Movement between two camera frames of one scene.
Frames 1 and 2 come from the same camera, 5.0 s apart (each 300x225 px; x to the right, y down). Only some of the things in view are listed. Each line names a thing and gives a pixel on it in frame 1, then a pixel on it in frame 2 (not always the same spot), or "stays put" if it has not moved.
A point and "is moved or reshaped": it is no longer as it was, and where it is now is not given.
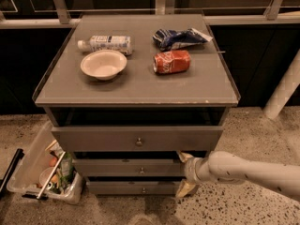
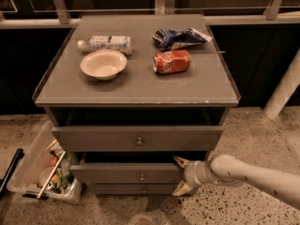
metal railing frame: x=163 y=5 stays put
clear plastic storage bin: x=46 y=171 stays put
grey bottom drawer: x=132 y=187 stays put
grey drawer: x=127 y=167 is moved or reshaped
